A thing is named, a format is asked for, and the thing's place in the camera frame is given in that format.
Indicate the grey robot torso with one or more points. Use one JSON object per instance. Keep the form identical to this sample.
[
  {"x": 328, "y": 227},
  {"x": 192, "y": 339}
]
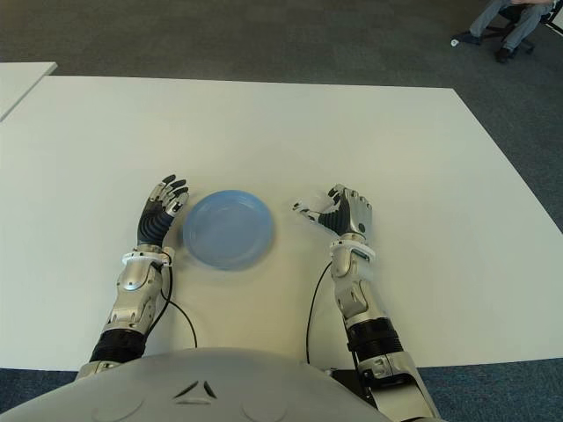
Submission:
[{"x": 198, "y": 395}]

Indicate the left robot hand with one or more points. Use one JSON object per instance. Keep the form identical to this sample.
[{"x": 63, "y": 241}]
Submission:
[{"x": 154, "y": 224}]

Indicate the white side table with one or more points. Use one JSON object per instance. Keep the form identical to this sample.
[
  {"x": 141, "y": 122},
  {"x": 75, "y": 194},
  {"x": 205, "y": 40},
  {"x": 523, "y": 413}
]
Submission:
[{"x": 22, "y": 83}]

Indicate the seated person grey trousers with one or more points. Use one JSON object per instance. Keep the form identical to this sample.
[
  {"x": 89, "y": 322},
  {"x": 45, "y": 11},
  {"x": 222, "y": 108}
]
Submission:
[{"x": 523, "y": 24}]

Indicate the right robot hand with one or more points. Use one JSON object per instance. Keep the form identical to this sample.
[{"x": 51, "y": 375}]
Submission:
[{"x": 347, "y": 215}]

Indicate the blue plastic plate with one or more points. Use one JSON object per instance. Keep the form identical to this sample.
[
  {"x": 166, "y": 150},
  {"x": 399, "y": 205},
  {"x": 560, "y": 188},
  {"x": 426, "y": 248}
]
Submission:
[{"x": 228, "y": 228}]

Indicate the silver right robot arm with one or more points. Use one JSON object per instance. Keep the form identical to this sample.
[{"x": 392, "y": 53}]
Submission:
[{"x": 369, "y": 316}]

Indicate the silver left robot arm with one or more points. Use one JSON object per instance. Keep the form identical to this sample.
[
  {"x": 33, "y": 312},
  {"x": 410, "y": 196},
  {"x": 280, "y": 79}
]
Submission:
[{"x": 136, "y": 281}]

